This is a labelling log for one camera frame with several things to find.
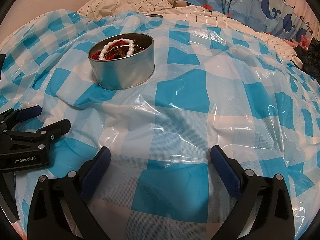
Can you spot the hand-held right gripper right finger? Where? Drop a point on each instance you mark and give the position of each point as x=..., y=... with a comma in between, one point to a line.
x=225, y=170

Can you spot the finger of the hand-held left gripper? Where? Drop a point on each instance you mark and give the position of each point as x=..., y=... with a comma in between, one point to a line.
x=58, y=127
x=30, y=112

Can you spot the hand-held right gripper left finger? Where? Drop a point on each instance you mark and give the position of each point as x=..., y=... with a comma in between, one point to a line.
x=96, y=172

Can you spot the round silver metal tin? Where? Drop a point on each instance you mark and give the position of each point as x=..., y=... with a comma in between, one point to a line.
x=125, y=72

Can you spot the blue white checked plastic sheet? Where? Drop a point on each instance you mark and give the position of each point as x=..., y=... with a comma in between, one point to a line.
x=180, y=120

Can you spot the silver bangle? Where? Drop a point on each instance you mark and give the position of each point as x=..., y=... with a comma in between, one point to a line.
x=111, y=51

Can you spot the dark clothing pile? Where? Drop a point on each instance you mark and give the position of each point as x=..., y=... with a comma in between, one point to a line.
x=311, y=57

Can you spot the pink red garment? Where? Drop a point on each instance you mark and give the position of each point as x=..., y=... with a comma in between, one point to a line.
x=296, y=43

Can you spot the round metal lid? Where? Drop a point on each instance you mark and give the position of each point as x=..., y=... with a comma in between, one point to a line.
x=154, y=16

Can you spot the white striped duvet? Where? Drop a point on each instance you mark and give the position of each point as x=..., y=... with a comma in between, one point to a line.
x=195, y=15

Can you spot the small brown object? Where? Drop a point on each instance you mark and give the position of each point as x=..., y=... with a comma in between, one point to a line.
x=178, y=3

